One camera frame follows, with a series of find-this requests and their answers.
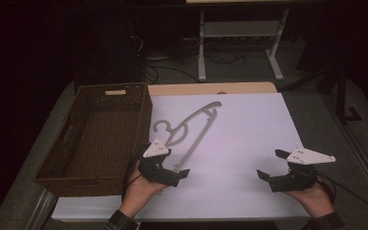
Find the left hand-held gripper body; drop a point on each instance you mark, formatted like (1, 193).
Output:
(156, 166)

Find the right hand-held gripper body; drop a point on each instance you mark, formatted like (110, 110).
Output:
(295, 179)

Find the grey plastic clothes hanger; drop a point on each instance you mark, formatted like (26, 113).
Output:
(194, 145)

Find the brown wicker basket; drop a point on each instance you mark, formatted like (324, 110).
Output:
(108, 140)

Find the person's right hand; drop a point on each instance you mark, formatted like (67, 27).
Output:
(313, 199)

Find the person's left hand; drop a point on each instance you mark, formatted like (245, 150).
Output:
(140, 193)

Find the white table mat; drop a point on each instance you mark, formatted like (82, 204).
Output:
(236, 134)

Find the black metal stand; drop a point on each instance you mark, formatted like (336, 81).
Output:
(341, 92)

